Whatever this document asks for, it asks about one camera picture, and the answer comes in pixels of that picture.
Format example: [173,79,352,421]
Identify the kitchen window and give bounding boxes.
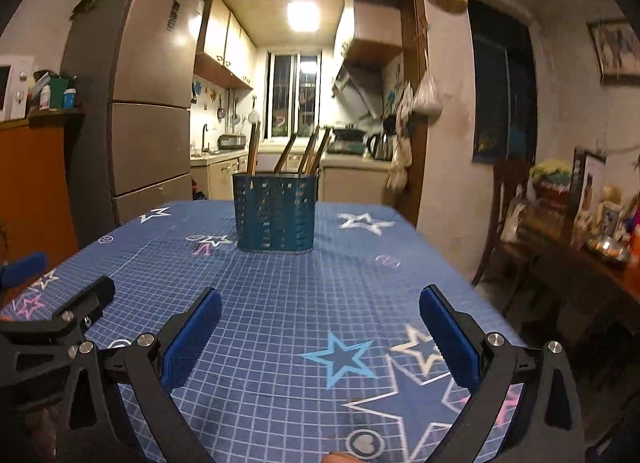
[265,53,321,139]

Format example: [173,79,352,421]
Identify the beige lower kitchen cabinets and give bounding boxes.
[188,150,396,207]

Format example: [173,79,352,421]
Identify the dark interior wall window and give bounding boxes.
[468,0,538,164]

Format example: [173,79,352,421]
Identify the dark wooden side table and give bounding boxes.
[518,211,639,346]

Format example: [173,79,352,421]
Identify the silver refrigerator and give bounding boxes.
[61,0,204,246]

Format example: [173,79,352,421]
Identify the teal perforated utensil holder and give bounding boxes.
[232,173,318,253]

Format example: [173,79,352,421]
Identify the blue star grid tablecloth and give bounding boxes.
[1,201,518,462]

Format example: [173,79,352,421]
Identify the framed wall picture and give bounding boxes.
[587,18,640,86]

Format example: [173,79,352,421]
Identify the hanging white plastic bag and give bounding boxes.
[412,71,442,119]

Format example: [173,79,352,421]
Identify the upper kitchen wall cabinet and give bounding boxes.
[194,0,256,90]

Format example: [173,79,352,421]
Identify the toaster oven on counter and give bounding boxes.
[217,134,247,151]

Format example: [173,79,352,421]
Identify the black wok on stove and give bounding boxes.
[333,127,366,142]

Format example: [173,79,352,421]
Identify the dark wooden chair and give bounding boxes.
[472,159,533,316]

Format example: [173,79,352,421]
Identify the white microwave oven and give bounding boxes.
[0,55,35,122]

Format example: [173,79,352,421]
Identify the wooden chopstick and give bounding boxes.
[247,122,260,176]
[273,133,297,174]
[297,126,320,174]
[307,126,332,175]

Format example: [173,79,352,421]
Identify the left human hand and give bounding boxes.
[321,452,364,463]

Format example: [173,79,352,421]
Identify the range hood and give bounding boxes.
[332,64,383,120]

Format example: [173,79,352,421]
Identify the orange wooden cabinet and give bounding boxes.
[1,110,85,269]

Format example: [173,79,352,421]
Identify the electric kettle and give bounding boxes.
[367,133,394,161]

